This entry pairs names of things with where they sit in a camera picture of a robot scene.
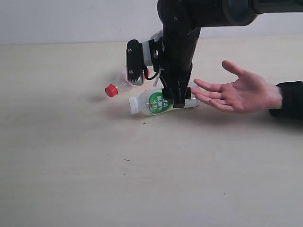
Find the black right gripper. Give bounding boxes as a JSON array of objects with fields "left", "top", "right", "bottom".
[{"left": 160, "top": 63, "right": 193, "bottom": 108}]

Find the clear bottle green label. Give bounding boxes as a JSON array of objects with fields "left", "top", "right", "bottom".
[{"left": 128, "top": 82, "right": 202, "bottom": 116}]

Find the black sleeved forearm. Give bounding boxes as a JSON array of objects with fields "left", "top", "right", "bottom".
[{"left": 269, "top": 81, "right": 303, "bottom": 120}]

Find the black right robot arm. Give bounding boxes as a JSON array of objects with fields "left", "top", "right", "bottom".
[{"left": 151, "top": 0, "right": 303, "bottom": 108}]

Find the clear cola bottle red label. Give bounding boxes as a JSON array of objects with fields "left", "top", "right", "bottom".
[{"left": 105, "top": 67, "right": 138, "bottom": 97}]

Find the person's open hand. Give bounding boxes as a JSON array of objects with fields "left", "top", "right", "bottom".
[{"left": 191, "top": 60, "right": 283, "bottom": 114}]

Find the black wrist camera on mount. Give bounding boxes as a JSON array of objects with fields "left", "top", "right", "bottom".
[{"left": 126, "top": 31, "right": 163, "bottom": 87}]

